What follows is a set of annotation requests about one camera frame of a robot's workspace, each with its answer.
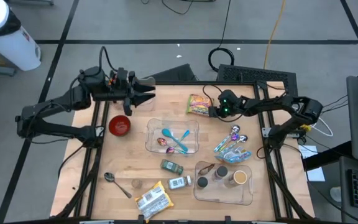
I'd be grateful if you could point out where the black metal table frame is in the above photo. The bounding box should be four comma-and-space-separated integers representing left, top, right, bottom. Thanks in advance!
50, 79, 315, 224

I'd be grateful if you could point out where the yellow snack packet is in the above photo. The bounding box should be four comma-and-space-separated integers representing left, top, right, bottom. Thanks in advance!
134, 180, 175, 223

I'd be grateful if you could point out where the red bowl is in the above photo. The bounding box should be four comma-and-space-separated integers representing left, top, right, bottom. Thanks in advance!
108, 114, 132, 137

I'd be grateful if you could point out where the blue plastic spoon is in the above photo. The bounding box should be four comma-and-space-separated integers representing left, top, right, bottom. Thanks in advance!
161, 128, 190, 153

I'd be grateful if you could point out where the white label seasoning jar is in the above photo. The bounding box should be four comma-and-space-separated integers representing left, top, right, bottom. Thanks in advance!
167, 175, 193, 190

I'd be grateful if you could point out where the purple label spice jar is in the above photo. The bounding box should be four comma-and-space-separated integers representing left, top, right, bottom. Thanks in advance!
213, 165, 229, 182

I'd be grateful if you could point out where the blue clear plastic pouch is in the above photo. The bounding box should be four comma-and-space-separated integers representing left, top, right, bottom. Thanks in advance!
215, 146, 253, 164

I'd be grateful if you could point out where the plain black box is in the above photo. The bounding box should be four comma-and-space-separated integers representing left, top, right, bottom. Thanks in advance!
143, 63, 198, 82

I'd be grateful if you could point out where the iridescent metal spoon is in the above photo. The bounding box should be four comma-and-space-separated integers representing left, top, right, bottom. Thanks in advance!
156, 137, 188, 155
165, 129, 191, 155

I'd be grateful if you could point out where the white computer mouse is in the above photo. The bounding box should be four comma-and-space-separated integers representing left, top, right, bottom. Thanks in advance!
330, 186, 343, 203

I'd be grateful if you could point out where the clear plastic bin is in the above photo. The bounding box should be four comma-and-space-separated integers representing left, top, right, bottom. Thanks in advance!
144, 118, 200, 156
106, 77, 157, 112
193, 160, 254, 206

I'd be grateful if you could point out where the tan lid spice jar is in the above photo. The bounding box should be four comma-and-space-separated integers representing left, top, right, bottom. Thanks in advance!
227, 170, 248, 189

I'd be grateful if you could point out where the white trash can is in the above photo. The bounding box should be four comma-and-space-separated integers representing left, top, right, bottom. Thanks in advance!
0, 0, 42, 72

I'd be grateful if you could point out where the plain silver metal spoon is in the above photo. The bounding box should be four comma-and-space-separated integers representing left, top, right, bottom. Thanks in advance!
103, 172, 132, 199

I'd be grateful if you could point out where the coiled black floor cable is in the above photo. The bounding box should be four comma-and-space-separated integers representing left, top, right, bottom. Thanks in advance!
208, 0, 235, 73

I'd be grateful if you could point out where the orange label spice jar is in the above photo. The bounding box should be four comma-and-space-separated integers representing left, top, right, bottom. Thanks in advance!
196, 176, 209, 190

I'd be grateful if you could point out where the silver spoon iridescent handle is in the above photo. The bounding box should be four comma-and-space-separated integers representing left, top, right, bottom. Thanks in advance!
225, 134, 249, 154
213, 124, 241, 153

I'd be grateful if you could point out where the black desk beam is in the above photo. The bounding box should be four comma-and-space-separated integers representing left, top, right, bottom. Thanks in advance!
301, 140, 353, 172

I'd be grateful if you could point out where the green spice jar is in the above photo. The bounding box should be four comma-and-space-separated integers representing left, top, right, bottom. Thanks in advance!
160, 159, 185, 175

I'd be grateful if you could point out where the white paper sheet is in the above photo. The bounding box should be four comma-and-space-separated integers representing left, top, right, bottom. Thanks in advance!
297, 144, 326, 182

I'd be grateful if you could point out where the yellow green ramen packet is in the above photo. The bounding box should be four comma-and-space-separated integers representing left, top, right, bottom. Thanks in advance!
185, 93, 214, 118

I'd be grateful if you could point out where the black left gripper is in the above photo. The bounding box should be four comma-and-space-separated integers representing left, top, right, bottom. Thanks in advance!
106, 67, 157, 116

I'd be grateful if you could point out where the thin black floor cable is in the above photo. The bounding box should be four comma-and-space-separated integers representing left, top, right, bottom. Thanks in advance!
162, 0, 195, 16

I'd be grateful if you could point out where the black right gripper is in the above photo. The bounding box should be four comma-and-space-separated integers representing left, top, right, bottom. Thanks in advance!
209, 104, 236, 119

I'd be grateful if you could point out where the yellow floor cable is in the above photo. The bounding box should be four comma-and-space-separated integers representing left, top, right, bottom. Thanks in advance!
263, 0, 287, 70

